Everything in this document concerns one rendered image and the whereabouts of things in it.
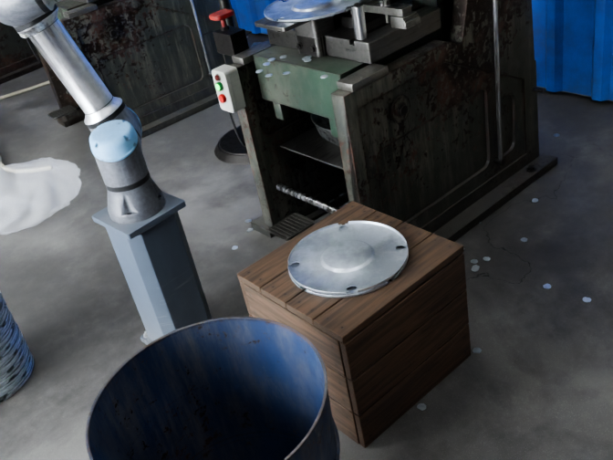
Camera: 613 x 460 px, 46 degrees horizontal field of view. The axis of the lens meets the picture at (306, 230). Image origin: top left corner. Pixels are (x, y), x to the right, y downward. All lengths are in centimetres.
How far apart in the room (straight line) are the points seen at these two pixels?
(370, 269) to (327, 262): 11
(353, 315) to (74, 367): 100
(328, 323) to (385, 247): 28
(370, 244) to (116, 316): 97
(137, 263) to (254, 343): 60
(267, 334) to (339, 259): 36
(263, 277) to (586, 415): 81
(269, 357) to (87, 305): 115
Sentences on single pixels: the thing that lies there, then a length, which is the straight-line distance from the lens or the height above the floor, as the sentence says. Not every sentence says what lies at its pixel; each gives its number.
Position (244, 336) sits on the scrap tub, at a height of 43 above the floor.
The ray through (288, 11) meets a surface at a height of 78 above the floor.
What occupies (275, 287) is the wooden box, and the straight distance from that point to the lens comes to 168.
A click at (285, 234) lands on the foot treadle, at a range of 221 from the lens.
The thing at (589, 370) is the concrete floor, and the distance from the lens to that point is 192.
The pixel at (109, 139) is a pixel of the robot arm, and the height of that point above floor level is 67.
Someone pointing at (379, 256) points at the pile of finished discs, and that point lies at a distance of 169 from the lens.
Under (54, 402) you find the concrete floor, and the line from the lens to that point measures 217.
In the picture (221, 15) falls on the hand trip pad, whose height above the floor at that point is 76.
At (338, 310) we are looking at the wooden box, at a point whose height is 35.
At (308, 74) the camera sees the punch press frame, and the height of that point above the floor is 62.
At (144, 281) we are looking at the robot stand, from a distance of 197.
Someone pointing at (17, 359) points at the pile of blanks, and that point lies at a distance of 227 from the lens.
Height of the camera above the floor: 134
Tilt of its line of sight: 32 degrees down
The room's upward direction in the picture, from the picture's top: 12 degrees counter-clockwise
